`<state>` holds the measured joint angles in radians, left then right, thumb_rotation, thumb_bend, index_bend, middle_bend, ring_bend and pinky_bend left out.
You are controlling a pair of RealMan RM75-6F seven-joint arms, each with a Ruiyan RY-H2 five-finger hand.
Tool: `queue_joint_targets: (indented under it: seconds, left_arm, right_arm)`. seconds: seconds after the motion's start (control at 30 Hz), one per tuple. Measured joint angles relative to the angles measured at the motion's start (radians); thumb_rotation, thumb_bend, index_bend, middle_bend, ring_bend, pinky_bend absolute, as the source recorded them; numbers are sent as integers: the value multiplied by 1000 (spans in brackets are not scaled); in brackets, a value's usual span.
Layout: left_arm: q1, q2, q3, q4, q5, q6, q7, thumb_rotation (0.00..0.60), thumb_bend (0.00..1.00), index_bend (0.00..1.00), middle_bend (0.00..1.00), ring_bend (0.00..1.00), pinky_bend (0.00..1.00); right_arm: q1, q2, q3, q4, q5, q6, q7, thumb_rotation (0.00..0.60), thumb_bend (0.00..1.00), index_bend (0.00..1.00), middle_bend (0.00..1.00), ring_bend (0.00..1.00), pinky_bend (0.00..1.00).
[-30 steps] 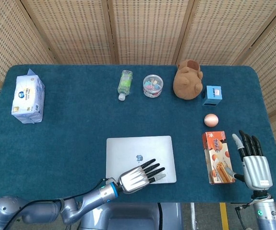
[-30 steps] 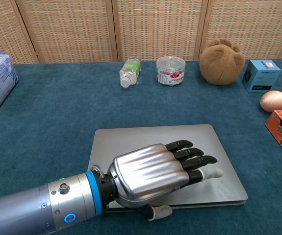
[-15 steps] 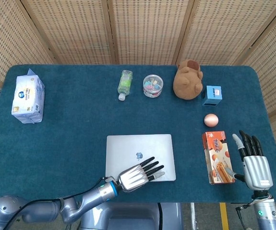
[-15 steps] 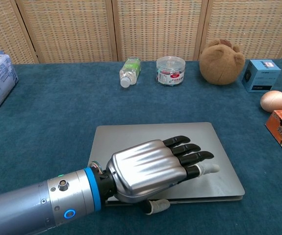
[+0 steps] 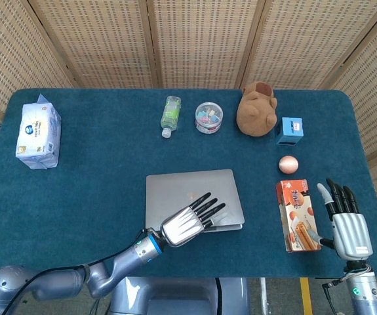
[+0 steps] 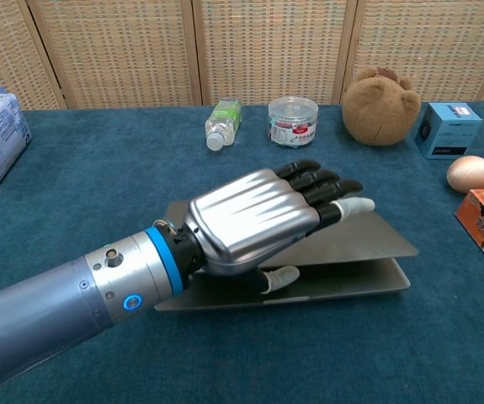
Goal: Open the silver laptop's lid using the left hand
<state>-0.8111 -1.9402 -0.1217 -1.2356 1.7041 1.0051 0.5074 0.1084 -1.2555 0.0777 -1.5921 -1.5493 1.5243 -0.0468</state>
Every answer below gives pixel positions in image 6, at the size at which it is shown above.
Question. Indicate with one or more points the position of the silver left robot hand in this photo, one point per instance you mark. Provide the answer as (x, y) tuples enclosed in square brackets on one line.
[(250, 219)]

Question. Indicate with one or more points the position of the silver laptop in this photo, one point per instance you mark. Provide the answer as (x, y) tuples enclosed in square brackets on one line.
[(359, 242)]

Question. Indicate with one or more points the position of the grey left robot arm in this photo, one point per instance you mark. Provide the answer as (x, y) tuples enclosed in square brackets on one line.
[(56, 303)]

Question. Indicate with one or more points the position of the plastic water bottle green label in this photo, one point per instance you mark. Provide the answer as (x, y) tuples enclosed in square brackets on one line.
[(223, 122)]

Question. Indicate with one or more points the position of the clear round plastic jar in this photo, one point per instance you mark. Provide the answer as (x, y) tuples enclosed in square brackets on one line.
[(293, 124)]

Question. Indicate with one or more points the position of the brown plush bear toy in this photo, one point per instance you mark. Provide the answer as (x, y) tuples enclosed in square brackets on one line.
[(378, 111)]

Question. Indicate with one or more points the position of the woven wooden folding screen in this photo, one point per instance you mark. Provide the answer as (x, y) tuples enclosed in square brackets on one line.
[(267, 46)]

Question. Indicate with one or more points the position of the blue felt table cover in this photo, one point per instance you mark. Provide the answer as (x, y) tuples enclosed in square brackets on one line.
[(77, 177)]

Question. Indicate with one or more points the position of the small blue cardboard box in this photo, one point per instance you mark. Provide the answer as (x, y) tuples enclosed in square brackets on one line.
[(450, 132)]

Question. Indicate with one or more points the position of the pink beige ball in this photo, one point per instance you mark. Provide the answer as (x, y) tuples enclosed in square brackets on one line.
[(470, 173)]

